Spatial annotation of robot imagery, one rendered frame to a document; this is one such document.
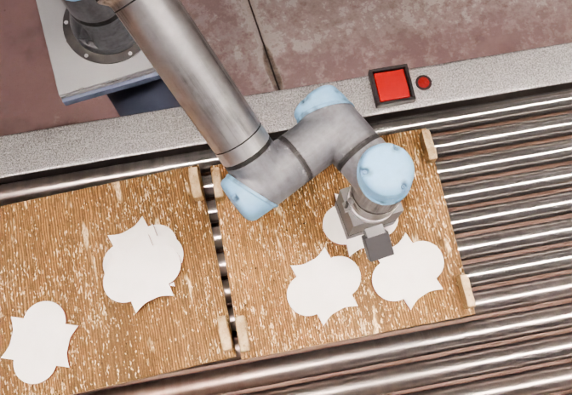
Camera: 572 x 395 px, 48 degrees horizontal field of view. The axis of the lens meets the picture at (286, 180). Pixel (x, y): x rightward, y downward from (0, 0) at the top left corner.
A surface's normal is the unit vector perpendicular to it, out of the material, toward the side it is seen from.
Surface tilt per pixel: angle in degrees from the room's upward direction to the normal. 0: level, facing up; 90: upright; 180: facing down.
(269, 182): 33
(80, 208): 0
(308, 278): 0
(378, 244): 27
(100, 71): 2
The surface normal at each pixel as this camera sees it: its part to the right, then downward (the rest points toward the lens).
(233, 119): 0.40, 0.16
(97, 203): 0.00, -0.28
